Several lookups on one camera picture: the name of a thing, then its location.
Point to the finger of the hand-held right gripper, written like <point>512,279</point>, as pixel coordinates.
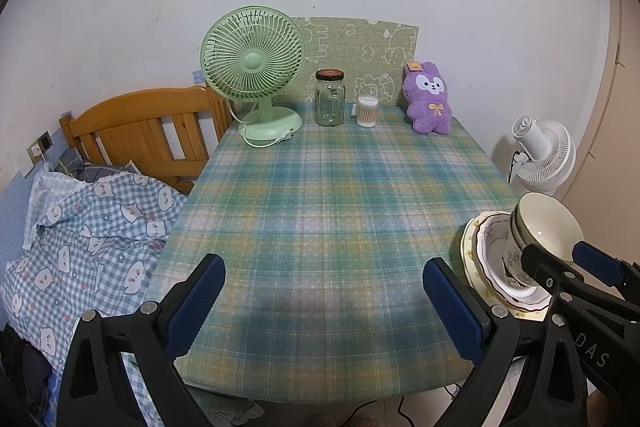
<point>597,262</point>
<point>540,259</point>

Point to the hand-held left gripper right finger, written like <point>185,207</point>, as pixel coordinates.
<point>452,307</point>

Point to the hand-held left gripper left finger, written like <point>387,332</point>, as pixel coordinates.
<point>197,302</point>

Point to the large round yellow floral plate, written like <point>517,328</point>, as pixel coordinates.
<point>465,257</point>

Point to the scalloped yellow floral plate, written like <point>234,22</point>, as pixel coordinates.
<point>474,259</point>

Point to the small white red-flower plate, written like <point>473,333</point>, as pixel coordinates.
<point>487,252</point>

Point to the white standing fan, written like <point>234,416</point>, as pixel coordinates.
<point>545,157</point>

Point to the blue checked printed blanket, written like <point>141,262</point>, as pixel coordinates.
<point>90,232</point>

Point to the beige door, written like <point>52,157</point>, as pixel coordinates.
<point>615,132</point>

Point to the pink slipper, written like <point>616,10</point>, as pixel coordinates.
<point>370,422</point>

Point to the green plaid tablecloth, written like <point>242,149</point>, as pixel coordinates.
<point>325,217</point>

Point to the dark plaid cloth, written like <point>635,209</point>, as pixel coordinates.
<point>75,167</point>

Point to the dark clothes pile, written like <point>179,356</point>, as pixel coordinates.
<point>25,367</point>

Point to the wooden bed headboard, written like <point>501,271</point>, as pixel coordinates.
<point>135,127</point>

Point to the purple plush toy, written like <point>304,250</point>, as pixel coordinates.
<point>427,107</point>

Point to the cotton swab container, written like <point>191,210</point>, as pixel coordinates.
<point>367,112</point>

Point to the glass jar with brown lid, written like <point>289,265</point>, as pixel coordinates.
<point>329,102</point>

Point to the green desk fan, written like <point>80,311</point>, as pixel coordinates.
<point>252,57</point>

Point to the white wall socket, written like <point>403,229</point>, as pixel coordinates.
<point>34,153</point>

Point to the dark wall socket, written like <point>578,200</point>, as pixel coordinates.
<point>45,140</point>

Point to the blue wall sticker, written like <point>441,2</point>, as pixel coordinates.
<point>196,78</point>

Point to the green patterned wall mat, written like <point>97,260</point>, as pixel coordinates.
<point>360,52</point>

